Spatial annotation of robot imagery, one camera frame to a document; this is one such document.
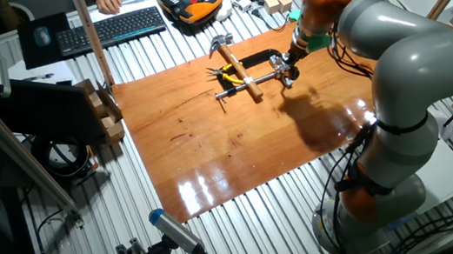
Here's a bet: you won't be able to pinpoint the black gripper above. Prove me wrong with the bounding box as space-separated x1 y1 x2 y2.
280 37 312 72

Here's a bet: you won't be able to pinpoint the person's bare hand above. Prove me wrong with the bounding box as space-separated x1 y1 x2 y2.
95 0 125 17

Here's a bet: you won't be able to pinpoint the black C-clamp with steel screw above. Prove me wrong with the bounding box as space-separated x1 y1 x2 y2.
210 45 296 101

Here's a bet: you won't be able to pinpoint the white plug adapter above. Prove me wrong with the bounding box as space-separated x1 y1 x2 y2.
231 0 256 16

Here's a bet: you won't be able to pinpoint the white rounded plastic object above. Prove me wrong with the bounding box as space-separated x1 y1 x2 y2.
211 0 236 23

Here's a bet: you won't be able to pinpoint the glossy wooden board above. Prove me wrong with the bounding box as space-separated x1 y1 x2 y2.
105 11 394 231

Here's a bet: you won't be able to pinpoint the white round lamp base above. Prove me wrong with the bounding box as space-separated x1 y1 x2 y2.
428 104 453 144

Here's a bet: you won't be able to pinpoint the black keyboard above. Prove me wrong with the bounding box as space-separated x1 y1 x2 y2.
53 3 170 59

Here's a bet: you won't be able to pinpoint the stacked wooden blocks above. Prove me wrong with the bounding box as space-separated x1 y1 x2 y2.
73 74 128 150

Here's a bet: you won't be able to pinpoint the white flat board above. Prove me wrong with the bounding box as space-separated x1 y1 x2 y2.
406 137 453 216

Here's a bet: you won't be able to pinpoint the grey computer mouse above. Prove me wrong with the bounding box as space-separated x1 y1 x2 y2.
32 25 54 49

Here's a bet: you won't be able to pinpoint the black flat panel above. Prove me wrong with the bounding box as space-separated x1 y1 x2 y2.
0 67 110 157

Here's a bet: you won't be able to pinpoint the white paper sheet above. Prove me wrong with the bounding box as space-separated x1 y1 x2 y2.
7 53 78 93

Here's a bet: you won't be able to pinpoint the black mouse pad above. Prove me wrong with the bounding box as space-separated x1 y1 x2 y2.
15 10 77 71

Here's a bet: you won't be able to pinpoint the claw hammer with wooden handle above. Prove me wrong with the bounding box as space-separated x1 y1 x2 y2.
205 30 266 108

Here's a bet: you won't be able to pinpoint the yellow-handled needle-nose pliers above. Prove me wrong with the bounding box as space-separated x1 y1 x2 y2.
204 61 246 90

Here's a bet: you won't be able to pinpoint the black cable bundle on arm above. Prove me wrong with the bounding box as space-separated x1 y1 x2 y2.
303 118 406 254

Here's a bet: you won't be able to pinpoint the silver camera with blue cap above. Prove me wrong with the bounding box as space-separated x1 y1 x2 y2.
147 203 207 254

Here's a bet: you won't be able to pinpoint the long aluminium frame bar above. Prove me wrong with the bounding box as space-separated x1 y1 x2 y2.
0 51 85 237

